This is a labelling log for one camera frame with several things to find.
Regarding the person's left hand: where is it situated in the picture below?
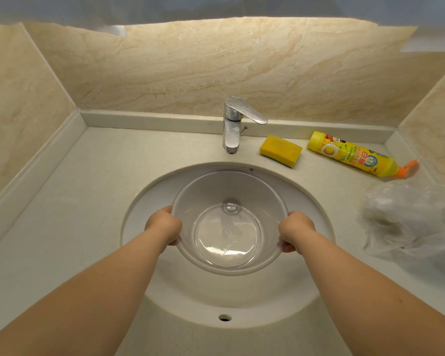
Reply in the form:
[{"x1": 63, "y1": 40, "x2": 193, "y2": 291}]
[{"x1": 145, "y1": 205, "x2": 183, "y2": 246}]

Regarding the person's right hand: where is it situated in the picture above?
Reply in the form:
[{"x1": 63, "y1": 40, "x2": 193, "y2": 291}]
[{"x1": 277, "y1": 211, "x2": 316, "y2": 254}]

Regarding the clear glass bowl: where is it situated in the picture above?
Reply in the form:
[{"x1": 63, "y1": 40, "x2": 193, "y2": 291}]
[{"x1": 171, "y1": 170, "x2": 290, "y2": 276}]

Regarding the person's right forearm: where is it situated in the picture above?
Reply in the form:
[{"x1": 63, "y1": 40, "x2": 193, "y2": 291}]
[{"x1": 295, "y1": 230, "x2": 445, "y2": 356}]

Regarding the person's left forearm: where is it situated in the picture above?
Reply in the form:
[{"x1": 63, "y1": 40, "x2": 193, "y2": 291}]
[{"x1": 0, "y1": 230, "x2": 170, "y2": 356}]

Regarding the yellow sponge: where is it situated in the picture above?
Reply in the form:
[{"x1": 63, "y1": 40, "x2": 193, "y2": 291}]
[{"x1": 260, "y1": 135, "x2": 303, "y2": 169}]

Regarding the yellow dish soap bottle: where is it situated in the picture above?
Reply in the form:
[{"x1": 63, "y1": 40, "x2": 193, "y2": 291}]
[{"x1": 307, "y1": 131, "x2": 419, "y2": 180}]

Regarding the white ceramic sink basin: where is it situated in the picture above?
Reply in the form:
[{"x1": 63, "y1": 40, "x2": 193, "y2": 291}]
[{"x1": 120, "y1": 162, "x2": 336, "y2": 330}]

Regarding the chrome faucet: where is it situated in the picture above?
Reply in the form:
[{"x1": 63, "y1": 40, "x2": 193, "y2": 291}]
[{"x1": 222, "y1": 96, "x2": 268, "y2": 155}]

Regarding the clear plastic bag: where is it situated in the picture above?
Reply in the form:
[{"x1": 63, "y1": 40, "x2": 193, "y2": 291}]
[{"x1": 358, "y1": 179, "x2": 445, "y2": 282}]

